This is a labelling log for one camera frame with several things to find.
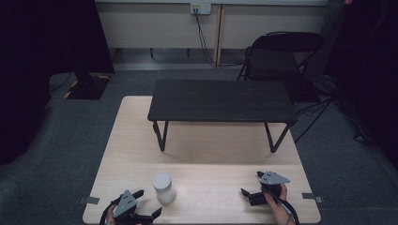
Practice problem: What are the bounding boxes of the black curtain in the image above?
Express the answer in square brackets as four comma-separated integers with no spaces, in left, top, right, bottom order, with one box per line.
[0,0,115,167]

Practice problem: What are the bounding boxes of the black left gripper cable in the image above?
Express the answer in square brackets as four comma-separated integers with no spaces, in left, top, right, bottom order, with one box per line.
[99,194,123,225]

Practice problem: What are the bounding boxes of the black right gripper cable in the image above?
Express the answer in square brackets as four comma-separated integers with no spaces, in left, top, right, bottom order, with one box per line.
[264,186,301,225]

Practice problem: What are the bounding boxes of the person's right hand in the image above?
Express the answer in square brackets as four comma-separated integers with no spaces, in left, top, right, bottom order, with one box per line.
[264,183,297,225]

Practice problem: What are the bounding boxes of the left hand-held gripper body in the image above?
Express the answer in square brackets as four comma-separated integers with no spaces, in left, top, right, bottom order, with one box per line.
[107,189,155,225]

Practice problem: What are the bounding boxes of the white jar with lid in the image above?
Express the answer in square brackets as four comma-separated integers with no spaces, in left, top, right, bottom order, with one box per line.
[151,172,177,205]

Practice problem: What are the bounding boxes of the black folding chair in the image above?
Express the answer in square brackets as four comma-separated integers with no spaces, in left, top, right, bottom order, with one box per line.
[236,30,327,83]

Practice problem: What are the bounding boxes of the white wall socket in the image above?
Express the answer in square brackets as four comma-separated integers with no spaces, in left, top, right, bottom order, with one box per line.
[190,2,212,16]

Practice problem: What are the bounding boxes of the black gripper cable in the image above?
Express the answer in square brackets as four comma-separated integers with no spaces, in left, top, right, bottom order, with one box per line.
[99,194,123,225]
[264,186,301,225]

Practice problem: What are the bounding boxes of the black wall socket cable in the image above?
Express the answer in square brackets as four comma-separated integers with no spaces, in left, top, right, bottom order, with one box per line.
[193,8,245,68]

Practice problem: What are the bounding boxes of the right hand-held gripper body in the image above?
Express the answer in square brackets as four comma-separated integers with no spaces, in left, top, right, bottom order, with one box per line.
[249,170,291,207]

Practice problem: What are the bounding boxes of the grey tape piece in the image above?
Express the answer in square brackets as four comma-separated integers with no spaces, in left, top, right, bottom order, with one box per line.
[78,196,100,205]
[301,192,325,203]

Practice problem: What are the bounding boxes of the black tripod stand legs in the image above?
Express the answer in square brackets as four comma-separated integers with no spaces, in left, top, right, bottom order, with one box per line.
[293,97,334,144]

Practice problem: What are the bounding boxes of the small black table riser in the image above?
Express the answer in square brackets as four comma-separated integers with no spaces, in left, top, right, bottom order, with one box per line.
[146,79,299,154]

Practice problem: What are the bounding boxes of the dark curtain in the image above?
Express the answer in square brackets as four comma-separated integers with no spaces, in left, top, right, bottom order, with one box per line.
[323,0,398,172]

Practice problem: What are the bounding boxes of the light wooden upright strip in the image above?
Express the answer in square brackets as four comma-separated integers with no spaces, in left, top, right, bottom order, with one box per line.
[213,4,226,66]

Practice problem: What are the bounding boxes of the black stand base striped tape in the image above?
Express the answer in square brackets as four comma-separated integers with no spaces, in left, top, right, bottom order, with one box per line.
[63,73,112,101]

